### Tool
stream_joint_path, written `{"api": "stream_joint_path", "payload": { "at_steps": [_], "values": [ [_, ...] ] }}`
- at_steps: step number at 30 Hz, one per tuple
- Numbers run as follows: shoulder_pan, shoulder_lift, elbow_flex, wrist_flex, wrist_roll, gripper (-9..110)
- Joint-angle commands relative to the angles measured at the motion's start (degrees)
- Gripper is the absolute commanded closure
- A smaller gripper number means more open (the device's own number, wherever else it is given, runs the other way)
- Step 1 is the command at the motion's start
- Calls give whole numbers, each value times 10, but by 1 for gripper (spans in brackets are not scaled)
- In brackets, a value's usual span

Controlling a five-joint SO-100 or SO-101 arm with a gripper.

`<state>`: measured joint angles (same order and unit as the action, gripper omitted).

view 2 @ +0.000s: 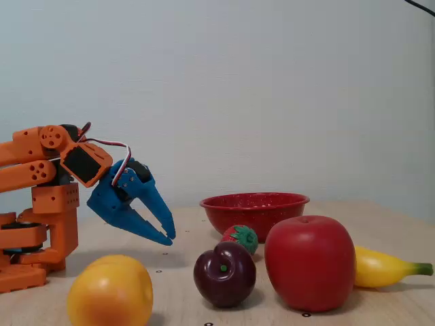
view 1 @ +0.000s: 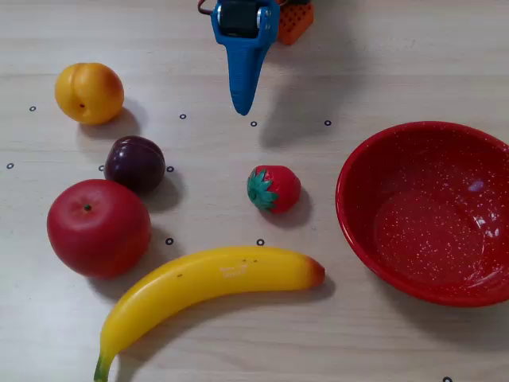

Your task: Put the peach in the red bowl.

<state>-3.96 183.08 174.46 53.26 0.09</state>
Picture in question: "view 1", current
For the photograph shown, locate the blue gripper with motor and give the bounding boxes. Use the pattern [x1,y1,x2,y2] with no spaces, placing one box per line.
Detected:
[210,0,282,117]

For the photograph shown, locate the yellow orange toy peach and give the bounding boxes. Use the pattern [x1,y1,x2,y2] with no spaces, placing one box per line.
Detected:
[54,62,125,126]

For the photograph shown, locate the orange robot base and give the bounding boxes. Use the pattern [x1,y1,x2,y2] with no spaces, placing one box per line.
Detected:
[277,0,315,45]

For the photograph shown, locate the red speckled enamel bowl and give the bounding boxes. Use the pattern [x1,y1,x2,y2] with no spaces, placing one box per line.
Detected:
[335,121,509,308]

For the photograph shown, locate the red toy strawberry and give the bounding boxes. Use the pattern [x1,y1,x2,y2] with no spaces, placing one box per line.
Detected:
[247,165,302,215]

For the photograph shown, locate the dark purple toy plum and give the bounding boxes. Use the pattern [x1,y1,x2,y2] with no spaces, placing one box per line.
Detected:
[103,135,166,195]

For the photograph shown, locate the yellow toy banana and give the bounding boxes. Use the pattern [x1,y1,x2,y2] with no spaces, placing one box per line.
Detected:
[93,245,326,382]

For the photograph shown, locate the red toy apple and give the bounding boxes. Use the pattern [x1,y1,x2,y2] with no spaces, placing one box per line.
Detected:
[46,178,152,279]

